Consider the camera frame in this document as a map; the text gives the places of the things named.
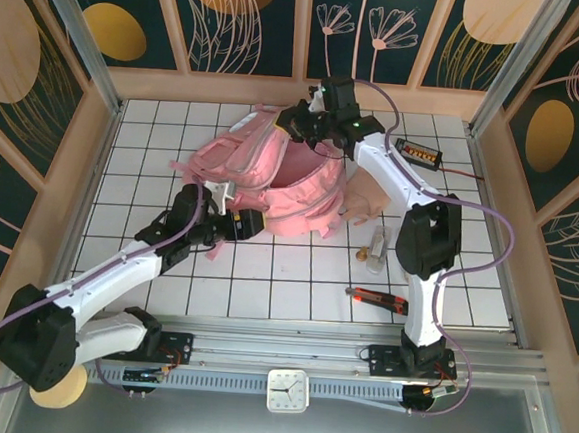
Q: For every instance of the aluminium frame post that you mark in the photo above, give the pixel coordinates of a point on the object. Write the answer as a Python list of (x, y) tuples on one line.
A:
[(85, 45), (514, 68)]

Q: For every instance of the pink backpack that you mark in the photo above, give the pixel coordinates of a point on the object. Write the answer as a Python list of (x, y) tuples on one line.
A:
[(301, 197)]

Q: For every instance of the small controller module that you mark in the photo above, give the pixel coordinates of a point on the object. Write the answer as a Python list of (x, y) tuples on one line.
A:
[(144, 375), (438, 391)]

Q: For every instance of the small brown wooden piece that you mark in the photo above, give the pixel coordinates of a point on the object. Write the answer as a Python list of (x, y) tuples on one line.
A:
[(362, 255)]

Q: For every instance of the clear plastic bottle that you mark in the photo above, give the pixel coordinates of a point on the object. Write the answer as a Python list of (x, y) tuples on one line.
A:
[(378, 248)]

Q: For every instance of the yellow round sponge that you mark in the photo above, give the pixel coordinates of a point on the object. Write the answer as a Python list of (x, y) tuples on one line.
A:
[(67, 394)]

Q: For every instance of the aluminium table rail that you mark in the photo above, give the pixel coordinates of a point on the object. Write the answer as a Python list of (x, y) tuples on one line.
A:
[(279, 348)]

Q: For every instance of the red black utility knife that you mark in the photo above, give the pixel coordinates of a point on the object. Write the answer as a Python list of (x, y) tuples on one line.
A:
[(378, 300)]

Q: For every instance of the white square clock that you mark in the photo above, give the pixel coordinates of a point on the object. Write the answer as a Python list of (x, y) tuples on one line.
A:
[(288, 391)]

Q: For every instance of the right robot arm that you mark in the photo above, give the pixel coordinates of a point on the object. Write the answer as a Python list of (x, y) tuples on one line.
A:
[(428, 237)]

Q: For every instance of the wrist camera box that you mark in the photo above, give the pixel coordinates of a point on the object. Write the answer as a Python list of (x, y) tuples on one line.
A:
[(219, 196), (316, 97)]

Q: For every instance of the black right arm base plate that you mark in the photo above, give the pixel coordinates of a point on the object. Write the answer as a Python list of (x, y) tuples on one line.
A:
[(383, 359)]

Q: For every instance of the beige fabric pencil case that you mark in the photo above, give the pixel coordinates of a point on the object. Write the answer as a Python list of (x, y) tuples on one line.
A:
[(366, 197)]

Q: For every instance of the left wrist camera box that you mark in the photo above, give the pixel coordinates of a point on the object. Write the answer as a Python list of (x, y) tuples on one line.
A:
[(219, 196)]

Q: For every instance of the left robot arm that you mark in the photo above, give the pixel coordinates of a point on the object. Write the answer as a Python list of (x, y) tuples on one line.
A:
[(109, 277)]

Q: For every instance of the black circuit board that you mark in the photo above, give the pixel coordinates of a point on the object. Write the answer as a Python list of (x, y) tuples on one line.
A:
[(417, 154)]

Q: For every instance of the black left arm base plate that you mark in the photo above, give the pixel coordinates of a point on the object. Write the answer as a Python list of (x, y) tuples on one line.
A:
[(179, 345)]

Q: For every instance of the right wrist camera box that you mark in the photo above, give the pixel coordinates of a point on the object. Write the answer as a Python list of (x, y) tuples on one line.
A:
[(316, 97)]

